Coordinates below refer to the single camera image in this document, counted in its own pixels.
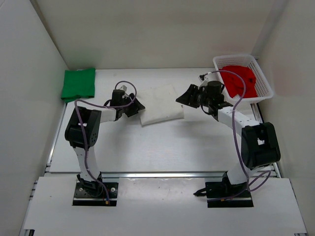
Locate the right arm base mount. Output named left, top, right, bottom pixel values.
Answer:
left=193, top=174, right=254, bottom=208

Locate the green polo t shirt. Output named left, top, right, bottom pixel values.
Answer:
left=61, top=68, right=95, bottom=103

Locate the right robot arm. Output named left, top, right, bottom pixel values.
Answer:
left=176, top=81, right=281, bottom=197

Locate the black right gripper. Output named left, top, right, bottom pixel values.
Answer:
left=177, top=85, right=213, bottom=109

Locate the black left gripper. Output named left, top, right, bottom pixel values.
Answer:
left=120, top=93, right=145, bottom=118

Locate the red t shirt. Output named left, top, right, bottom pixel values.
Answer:
left=220, top=65, right=257, bottom=98

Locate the white plastic mesh basket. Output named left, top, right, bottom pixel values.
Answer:
left=213, top=54, right=274, bottom=104

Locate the white t shirt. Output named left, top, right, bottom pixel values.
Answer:
left=136, top=84, right=184, bottom=126

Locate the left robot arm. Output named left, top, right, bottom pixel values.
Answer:
left=64, top=86, right=145, bottom=197

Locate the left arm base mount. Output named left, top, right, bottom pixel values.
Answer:
left=72, top=174, right=119, bottom=207

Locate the aluminium front rail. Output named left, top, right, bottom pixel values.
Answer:
left=45, top=171, right=281, bottom=179

